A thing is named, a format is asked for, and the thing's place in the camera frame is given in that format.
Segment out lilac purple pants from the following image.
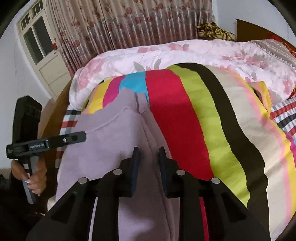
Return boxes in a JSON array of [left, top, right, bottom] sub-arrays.
[[56, 88, 179, 240]]

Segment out person's left hand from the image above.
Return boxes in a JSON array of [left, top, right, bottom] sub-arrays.
[[11, 157, 47, 194]]

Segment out colourful striped blanket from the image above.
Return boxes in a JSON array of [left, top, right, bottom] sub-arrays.
[[83, 63, 295, 240]]

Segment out floral striped curtain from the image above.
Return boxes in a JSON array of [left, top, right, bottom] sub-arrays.
[[44, 0, 213, 76]]

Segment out cream panelled door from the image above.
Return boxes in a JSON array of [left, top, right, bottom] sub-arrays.
[[17, 1, 71, 100]]

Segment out red checkered cloth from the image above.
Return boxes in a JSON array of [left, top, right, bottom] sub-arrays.
[[270, 97, 296, 139]]

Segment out pink floral quilt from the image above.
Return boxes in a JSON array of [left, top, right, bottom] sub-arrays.
[[69, 39, 295, 110]]

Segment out yellow brown patterned blanket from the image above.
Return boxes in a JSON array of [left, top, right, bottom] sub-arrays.
[[197, 22, 235, 41]]

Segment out red floral pillow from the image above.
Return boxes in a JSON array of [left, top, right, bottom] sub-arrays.
[[265, 32, 296, 99]]

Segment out dark brown small headboard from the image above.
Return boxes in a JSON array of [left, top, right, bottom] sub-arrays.
[[236, 19, 285, 43]]

